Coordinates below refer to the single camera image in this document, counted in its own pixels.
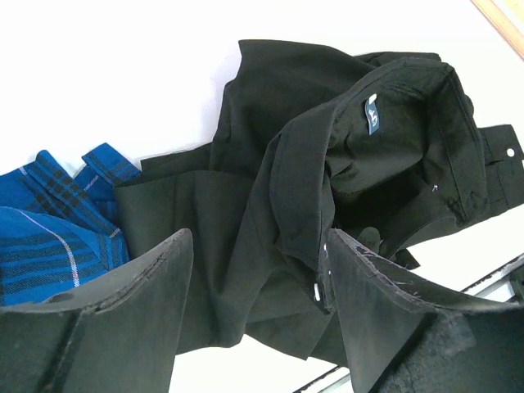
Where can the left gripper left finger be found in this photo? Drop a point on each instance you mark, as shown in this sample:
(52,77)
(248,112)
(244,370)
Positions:
(117,333)

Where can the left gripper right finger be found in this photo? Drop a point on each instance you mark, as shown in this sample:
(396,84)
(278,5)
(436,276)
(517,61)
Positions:
(403,333)

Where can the blue plaid shirt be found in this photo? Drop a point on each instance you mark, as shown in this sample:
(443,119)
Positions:
(60,231)

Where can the wooden clothes rack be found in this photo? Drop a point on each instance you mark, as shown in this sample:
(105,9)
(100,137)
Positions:
(506,17)

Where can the black shirt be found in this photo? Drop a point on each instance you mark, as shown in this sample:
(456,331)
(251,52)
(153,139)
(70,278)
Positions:
(309,139)

